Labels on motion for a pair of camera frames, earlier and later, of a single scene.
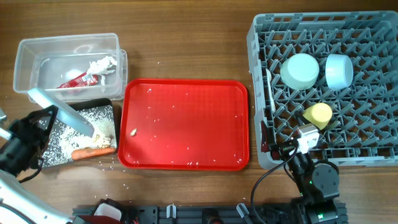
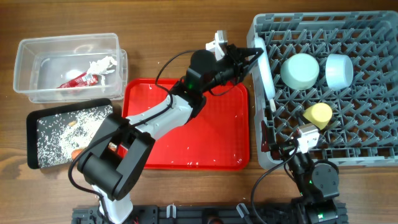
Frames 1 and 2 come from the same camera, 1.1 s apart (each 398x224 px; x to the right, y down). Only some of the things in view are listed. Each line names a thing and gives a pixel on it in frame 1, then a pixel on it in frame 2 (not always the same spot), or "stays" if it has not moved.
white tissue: [101, 68] stays
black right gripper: [286, 149] stays
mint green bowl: [300, 71] stays
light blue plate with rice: [64, 115] -> [260, 43]
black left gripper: [25, 130] -> [236, 54]
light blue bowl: [339, 71] stays
